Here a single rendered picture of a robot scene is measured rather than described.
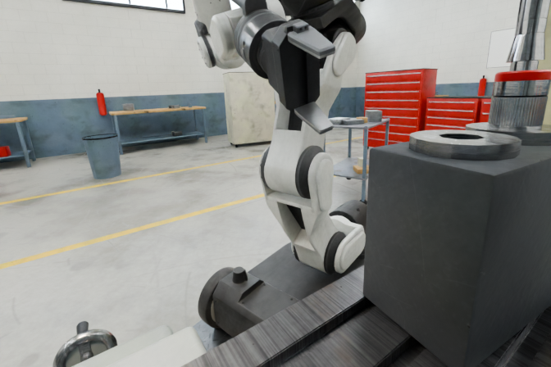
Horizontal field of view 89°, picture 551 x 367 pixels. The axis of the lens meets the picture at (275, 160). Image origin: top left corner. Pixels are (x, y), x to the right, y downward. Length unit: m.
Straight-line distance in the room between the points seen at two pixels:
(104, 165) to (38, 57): 3.42
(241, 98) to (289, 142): 5.46
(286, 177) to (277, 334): 0.44
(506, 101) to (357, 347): 0.30
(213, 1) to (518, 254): 0.70
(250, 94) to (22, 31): 4.56
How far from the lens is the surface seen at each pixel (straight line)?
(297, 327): 0.35
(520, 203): 0.30
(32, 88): 7.66
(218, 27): 0.52
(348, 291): 0.40
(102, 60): 7.67
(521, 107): 0.39
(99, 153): 4.88
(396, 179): 0.30
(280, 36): 0.36
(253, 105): 6.25
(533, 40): 0.40
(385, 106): 5.44
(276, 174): 0.73
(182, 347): 0.47
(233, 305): 0.97
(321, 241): 0.89
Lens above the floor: 1.22
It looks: 14 degrees down
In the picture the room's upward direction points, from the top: 2 degrees counter-clockwise
